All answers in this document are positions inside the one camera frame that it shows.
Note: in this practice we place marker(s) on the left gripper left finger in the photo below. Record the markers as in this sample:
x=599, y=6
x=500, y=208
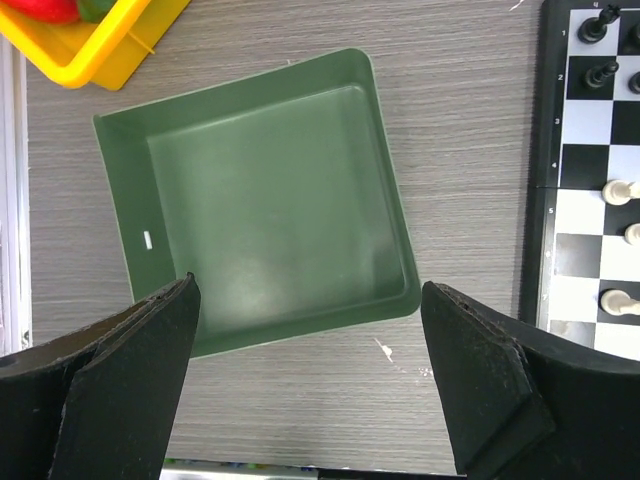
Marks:
x=100, y=402

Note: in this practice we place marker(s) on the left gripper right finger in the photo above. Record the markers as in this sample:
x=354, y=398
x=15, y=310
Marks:
x=521, y=403

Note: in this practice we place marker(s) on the black white chessboard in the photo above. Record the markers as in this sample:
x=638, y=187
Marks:
x=580, y=270

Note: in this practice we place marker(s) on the green plastic tray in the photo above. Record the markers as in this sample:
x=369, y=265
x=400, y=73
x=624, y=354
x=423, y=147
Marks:
x=277, y=191

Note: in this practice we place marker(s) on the yellow plastic tray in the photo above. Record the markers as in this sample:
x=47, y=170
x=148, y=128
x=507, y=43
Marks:
x=106, y=53

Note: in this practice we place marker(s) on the green lime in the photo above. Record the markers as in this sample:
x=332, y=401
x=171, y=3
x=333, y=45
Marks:
x=94, y=11

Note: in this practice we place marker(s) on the red mango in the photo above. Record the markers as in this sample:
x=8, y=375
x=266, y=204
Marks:
x=47, y=11

